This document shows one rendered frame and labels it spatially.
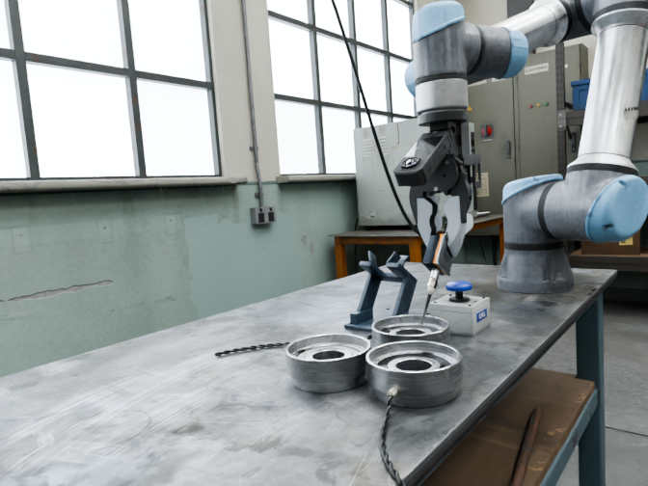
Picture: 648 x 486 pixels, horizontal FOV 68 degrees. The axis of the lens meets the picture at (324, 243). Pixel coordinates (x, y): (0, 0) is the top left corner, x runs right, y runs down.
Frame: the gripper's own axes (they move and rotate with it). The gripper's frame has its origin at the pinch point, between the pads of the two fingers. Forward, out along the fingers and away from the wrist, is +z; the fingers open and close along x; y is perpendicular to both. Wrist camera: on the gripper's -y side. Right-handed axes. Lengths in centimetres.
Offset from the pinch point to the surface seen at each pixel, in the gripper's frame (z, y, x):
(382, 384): 10.9, -25.8, -6.5
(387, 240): 18, 161, 121
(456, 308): 9.0, 0.5, -1.8
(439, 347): 9.6, -15.8, -7.7
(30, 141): -37, -1, 165
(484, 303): 9.1, 5.4, -4.1
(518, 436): 38.2, 21.5, -2.5
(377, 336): 9.8, -15.0, 1.8
